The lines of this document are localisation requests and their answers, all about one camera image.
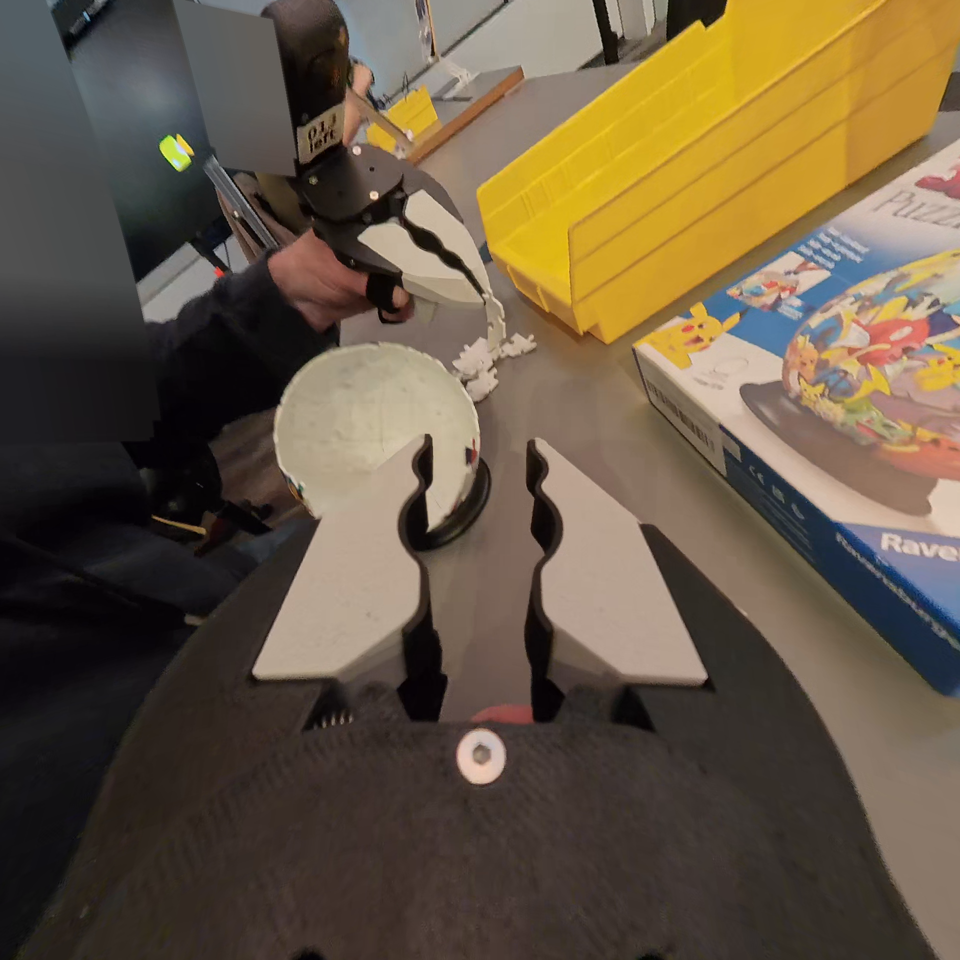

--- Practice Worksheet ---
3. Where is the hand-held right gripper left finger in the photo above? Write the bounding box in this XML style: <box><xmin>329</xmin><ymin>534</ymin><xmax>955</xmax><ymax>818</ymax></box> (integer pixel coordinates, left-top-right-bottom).
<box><xmin>251</xmin><ymin>433</ymin><xmax>450</xmax><ymax>721</ymax></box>

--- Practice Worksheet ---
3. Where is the black round ball stand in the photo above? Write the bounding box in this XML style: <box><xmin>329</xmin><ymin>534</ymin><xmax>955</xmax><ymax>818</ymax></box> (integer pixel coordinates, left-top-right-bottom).
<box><xmin>426</xmin><ymin>456</ymin><xmax>493</xmax><ymax>553</ymax></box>

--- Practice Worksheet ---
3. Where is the person's left hand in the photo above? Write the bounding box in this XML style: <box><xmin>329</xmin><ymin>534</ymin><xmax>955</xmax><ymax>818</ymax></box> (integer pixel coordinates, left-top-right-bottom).
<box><xmin>266</xmin><ymin>228</ymin><xmax>414</xmax><ymax>333</ymax></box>

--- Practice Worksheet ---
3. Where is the blue white puzzle box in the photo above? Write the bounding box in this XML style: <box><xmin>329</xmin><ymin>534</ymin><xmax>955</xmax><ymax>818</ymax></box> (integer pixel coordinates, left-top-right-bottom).
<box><xmin>632</xmin><ymin>142</ymin><xmax>960</xmax><ymax>698</ymax></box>

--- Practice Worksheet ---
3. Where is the yellow cardboard box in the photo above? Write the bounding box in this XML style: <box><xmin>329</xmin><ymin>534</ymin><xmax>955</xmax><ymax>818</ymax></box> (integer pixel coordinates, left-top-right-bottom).
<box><xmin>477</xmin><ymin>0</ymin><xmax>960</xmax><ymax>345</ymax></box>

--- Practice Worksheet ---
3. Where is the person's left forearm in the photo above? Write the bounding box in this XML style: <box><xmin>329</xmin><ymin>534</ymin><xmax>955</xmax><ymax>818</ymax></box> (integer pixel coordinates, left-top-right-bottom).
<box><xmin>144</xmin><ymin>253</ymin><xmax>340</xmax><ymax>468</ymax></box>

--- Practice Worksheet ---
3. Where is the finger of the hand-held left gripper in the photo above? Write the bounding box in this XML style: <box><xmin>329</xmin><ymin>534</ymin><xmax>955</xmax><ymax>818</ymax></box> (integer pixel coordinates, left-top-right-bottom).
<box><xmin>358</xmin><ymin>216</ymin><xmax>485</xmax><ymax>306</ymax></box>
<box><xmin>399</xmin><ymin>187</ymin><xmax>494</xmax><ymax>303</ymax></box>

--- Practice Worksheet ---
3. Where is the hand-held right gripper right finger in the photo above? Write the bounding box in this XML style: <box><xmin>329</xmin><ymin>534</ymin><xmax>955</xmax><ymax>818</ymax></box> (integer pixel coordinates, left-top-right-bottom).
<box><xmin>525</xmin><ymin>437</ymin><xmax>711</xmax><ymax>724</ymax></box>

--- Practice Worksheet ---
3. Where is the colourful puzzle ball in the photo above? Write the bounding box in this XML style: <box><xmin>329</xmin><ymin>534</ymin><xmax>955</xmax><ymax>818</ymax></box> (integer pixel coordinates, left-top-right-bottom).
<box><xmin>273</xmin><ymin>342</ymin><xmax>482</xmax><ymax>521</ymax></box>

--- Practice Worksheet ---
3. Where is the small yellow bin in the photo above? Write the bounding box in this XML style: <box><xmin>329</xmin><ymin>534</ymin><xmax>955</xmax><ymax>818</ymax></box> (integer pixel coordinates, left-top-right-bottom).
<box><xmin>365</xmin><ymin>84</ymin><xmax>441</xmax><ymax>156</ymax></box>

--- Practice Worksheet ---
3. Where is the heap of white puzzle pieces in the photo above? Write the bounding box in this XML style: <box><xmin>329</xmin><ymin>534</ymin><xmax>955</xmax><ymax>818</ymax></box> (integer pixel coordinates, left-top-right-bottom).
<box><xmin>450</xmin><ymin>288</ymin><xmax>539</xmax><ymax>403</ymax></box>

